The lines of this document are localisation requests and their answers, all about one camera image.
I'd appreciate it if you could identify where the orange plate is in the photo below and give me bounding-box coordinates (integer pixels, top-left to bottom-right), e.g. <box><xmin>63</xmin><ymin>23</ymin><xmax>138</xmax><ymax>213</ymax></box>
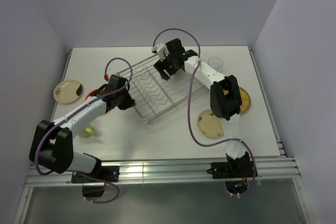
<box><xmin>85</xmin><ymin>89</ymin><xmax>97</xmax><ymax>100</ymax></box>

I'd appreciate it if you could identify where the yellow woven pattern plate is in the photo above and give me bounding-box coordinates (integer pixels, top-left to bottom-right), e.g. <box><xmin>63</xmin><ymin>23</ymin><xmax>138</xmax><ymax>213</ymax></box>
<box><xmin>239</xmin><ymin>87</ymin><xmax>251</xmax><ymax>114</ymax></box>

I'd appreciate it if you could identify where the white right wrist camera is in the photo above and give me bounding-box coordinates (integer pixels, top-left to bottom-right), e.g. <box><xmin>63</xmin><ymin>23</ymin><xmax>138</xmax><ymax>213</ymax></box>
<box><xmin>151</xmin><ymin>43</ymin><xmax>169</xmax><ymax>60</ymax></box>

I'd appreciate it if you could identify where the cream floral plate left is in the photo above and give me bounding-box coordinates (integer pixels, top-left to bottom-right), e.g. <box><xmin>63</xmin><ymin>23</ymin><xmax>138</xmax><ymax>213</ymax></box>
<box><xmin>53</xmin><ymin>80</ymin><xmax>83</xmax><ymax>104</ymax></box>

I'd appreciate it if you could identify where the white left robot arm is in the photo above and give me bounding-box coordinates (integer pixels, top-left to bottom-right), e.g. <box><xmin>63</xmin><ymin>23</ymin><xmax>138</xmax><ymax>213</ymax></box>
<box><xmin>29</xmin><ymin>75</ymin><xmax>135</xmax><ymax>182</ymax></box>

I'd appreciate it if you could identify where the metal wire dish rack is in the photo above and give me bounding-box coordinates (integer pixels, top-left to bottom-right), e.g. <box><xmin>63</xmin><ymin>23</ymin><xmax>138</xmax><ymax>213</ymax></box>
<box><xmin>129</xmin><ymin>55</ymin><xmax>191</xmax><ymax>124</ymax></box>

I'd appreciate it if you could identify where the cream floral plate right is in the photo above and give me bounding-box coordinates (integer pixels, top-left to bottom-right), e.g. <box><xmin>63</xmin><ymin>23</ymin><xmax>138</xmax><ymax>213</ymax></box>
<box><xmin>197</xmin><ymin>110</ymin><xmax>225</xmax><ymax>138</ymax></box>

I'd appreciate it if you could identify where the clear glass near rack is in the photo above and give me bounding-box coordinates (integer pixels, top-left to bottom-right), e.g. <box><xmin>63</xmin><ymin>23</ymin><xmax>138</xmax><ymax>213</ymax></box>
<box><xmin>207</xmin><ymin>57</ymin><xmax>223</xmax><ymax>70</ymax></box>

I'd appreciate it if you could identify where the cream floral plate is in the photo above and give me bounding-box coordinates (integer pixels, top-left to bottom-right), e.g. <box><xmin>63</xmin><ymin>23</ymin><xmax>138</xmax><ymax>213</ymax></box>
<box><xmin>197</xmin><ymin>110</ymin><xmax>225</xmax><ymax>138</ymax></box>
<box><xmin>53</xmin><ymin>80</ymin><xmax>83</xmax><ymax>104</ymax></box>

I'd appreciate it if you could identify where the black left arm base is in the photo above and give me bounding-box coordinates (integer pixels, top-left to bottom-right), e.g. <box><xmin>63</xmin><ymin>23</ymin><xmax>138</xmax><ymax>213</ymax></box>
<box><xmin>71</xmin><ymin>158</ymin><xmax>120</xmax><ymax>204</ymax></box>

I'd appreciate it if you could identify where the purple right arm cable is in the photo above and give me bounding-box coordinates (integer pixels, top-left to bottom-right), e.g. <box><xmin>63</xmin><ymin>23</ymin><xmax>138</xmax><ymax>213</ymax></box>
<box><xmin>153</xmin><ymin>28</ymin><xmax>259</xmax><ymax>196</ymax></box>

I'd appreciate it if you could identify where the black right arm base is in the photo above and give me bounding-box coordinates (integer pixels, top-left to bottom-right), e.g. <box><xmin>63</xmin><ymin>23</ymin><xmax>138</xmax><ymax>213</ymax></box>
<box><xmin>206</xmin><ymin>151</ymin><xmax>258</xmax><ymax>198</ymax></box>

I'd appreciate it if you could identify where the aluminium table front rail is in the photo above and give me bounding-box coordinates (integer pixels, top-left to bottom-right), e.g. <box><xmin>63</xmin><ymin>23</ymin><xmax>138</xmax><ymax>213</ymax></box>
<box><xmin>24</xmin><ymin>156</ymin><xmax>301</xmax><ymax>187</ymax></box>

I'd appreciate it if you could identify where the pale yellow mug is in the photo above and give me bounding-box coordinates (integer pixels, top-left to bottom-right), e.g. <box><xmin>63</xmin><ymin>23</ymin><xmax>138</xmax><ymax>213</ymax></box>
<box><xmin>78</xmin><ymin>125</ymin><xmax>95</xmax><ymax>138</ymax></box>

